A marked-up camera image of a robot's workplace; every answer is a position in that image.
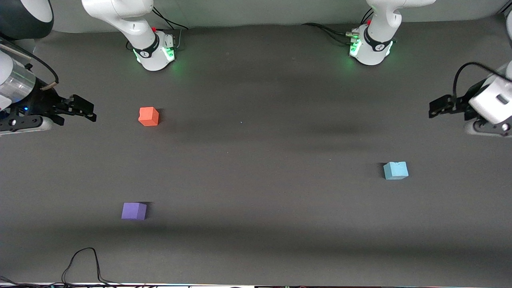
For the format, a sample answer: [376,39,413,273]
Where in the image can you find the light blue block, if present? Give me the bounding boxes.
[383,161,409,180]

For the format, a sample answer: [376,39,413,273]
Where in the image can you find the orange block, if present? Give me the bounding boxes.
[138,107,160,127]

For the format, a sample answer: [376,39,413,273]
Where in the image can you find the purple block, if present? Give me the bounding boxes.
[121,202,147,220]

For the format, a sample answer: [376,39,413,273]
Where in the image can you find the black left arm wrist cable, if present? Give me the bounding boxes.
[453,62,512,101]

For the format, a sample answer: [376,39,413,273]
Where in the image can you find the black arm wrist cable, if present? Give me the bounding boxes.
[0,37,60,91]
[453,62,512,101]

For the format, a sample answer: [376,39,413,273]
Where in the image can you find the black right arm wrist cable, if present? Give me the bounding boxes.
[0,37,60,91]

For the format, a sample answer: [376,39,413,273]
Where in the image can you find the grey metal frame rod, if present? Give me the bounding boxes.
[0,42,32,60]

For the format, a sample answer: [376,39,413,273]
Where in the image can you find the black right arm base cables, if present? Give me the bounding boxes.
[151,6,189,52]

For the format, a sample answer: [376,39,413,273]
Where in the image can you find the thin black looped cable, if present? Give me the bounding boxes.
[61,247,122,287]

